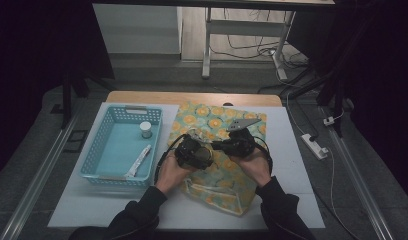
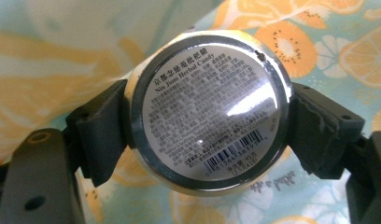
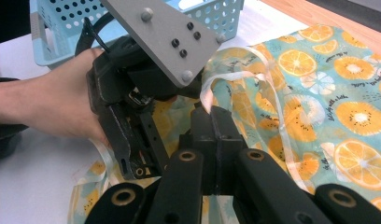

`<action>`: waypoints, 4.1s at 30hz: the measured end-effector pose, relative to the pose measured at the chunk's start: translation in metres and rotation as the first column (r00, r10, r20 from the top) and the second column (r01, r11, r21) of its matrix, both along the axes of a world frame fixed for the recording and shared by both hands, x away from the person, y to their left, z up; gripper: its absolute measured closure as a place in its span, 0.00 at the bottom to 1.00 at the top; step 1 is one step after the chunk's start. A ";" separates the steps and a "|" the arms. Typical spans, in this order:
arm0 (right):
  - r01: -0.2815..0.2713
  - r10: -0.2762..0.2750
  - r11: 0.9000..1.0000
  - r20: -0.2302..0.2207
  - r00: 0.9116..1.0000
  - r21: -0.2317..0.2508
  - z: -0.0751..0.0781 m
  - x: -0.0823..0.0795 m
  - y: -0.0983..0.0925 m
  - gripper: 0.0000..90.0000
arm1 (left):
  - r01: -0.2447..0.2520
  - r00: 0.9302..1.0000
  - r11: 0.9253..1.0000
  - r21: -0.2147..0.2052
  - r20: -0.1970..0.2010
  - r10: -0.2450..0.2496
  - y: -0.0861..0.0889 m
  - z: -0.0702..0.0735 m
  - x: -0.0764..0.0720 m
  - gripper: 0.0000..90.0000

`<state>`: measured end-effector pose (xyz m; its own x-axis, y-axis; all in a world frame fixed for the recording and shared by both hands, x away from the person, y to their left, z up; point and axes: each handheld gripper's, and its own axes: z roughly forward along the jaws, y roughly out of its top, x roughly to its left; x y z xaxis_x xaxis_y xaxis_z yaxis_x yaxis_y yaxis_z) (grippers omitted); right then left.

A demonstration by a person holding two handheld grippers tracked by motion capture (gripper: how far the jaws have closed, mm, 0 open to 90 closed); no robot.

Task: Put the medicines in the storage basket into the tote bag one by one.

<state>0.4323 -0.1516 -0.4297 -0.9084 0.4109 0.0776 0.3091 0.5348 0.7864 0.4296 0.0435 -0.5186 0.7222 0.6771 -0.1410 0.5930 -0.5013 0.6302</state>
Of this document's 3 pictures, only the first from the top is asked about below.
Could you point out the light blue plastic basket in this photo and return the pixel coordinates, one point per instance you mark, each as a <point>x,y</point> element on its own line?
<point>122,146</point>

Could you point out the white cabinet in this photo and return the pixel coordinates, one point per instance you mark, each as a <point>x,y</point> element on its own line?
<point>137,28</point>

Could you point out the black metal stand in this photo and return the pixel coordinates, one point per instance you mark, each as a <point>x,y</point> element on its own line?
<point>337,100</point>
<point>66,100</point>

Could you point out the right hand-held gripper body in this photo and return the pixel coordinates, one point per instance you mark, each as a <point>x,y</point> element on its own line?
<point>240,141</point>

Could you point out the white desk frame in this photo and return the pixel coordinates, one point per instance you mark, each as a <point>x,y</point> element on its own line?
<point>245,27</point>

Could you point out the person's right hand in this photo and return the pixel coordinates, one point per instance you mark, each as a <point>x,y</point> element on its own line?
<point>255,166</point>

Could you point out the small white adapter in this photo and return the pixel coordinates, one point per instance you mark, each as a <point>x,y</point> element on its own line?
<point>329,121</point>

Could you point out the small white bottle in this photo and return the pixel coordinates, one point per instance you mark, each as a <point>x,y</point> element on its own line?
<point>145,129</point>

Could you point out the white power strip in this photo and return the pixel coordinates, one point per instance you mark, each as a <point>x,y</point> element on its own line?
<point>313,146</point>

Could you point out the aluminium rail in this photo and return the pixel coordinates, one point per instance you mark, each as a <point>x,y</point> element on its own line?
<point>358,180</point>
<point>38,173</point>

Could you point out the person's left hand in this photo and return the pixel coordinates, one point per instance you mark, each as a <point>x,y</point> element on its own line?
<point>173,173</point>

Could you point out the orange fruit print bag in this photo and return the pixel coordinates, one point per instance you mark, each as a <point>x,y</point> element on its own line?
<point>222,186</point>

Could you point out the white tube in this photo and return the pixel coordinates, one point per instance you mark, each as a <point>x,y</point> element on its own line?
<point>138,161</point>

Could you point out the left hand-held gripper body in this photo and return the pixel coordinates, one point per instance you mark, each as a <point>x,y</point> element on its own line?
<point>188,151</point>

